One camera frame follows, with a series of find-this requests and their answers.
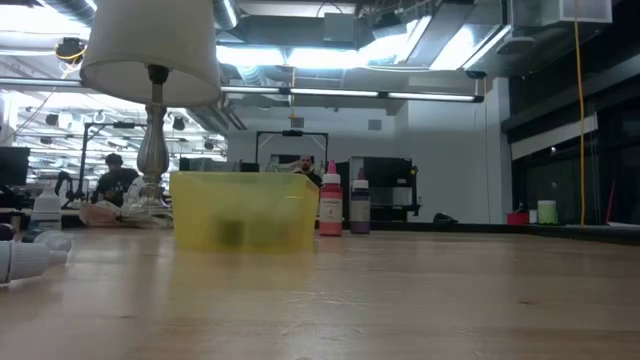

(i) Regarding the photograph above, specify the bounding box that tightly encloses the black cabinet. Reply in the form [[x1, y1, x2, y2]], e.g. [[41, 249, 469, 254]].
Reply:
[[348, 155, 422, 222]]

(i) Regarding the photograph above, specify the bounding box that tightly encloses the grey ceiling box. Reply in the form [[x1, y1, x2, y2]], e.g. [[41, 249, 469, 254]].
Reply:
[[323, 12, 357, 44]]

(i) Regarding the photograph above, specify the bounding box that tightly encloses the pink mesh pouch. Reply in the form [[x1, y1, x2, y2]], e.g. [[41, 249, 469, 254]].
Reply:
[[78, 201, 124, 229]]

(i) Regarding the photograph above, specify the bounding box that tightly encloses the black background rig frame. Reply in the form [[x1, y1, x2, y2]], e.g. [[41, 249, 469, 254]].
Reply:
[[79, 121, 151, 199], [255, 129, 330, 174]]

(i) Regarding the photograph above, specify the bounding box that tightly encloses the crumpled clear plastic wrap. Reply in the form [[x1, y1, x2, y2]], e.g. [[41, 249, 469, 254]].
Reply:
[[119, 189, 174, 230]]

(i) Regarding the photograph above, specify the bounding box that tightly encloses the black dome camera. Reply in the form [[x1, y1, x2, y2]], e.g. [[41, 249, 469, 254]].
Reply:
[[54, 37, 89, 65]]

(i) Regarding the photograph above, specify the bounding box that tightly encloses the white shade table lamp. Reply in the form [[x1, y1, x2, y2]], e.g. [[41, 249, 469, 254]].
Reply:
[[79, 0, 223, 211]]

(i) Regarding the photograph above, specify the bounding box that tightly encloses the yellow hanging cord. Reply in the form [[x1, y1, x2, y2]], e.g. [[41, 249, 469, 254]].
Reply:
[[572, 0, 587, 227]]

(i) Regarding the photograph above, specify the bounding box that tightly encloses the large purple food coloring bottle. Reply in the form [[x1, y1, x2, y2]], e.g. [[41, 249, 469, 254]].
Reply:
[[349, 168, 372, 235]]

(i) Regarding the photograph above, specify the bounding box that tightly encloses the large pink food coloring bottle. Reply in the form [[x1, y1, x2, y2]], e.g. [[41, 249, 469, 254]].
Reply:
[[319, 159, 344, 237]]

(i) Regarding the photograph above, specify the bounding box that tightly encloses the yellow translucent plastic bin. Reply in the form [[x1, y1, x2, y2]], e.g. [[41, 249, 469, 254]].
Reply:
[[168, 171, 321, 253]]

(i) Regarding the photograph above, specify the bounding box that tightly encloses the black monitor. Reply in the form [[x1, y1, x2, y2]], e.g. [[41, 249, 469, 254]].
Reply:
[[0, 146, 31, 187]]

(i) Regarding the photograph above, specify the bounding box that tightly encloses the person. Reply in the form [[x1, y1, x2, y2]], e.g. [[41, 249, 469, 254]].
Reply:
[[292, 153, 324, 189], [91, 152, 144, 207]]

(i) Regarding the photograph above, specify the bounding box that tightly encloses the long linear ceiling light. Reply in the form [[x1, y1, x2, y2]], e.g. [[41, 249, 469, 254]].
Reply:
[[219, 85, 485, 104]]

